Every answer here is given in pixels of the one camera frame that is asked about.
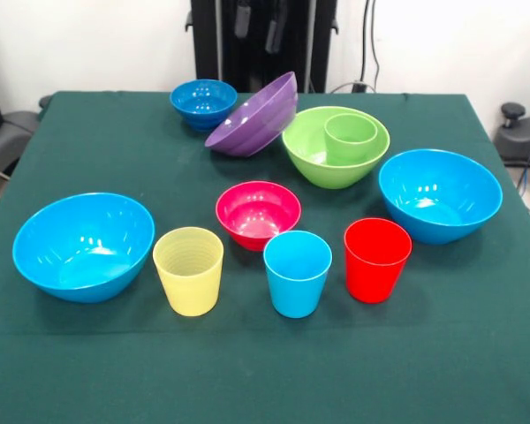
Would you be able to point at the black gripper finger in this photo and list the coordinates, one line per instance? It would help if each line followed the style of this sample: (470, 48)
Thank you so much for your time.
(242, 20)
(273, 35)

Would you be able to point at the dark green tablecloth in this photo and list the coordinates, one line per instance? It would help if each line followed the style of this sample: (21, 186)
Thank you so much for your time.
(265, 366)

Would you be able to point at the red cup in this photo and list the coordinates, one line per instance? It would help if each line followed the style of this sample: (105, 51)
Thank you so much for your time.
(373, 269)

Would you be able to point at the yellow cup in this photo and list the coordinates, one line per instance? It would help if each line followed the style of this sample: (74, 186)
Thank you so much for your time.
(190, 282)

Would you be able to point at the pink bowl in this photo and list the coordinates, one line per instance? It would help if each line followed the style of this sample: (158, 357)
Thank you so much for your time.
(256, 212)

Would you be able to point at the light blue cup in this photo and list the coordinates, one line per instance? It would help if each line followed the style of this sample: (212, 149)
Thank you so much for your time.
(296, 287)

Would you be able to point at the purple bowl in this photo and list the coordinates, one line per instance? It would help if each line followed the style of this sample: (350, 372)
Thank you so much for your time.
(256, 123)

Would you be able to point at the grey pedestal foot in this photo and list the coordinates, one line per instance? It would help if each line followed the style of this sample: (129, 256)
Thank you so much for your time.
(521, 137)
(9, 137)

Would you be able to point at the green bowl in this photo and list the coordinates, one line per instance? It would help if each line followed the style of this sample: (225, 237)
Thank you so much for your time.
(331, 174)

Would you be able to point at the large light blue bowl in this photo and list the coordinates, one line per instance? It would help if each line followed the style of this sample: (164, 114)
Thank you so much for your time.
(84, 247)
(439, 199)

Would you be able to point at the small dark blue bowl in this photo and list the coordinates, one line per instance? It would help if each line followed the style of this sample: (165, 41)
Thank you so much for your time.
(201, 103)

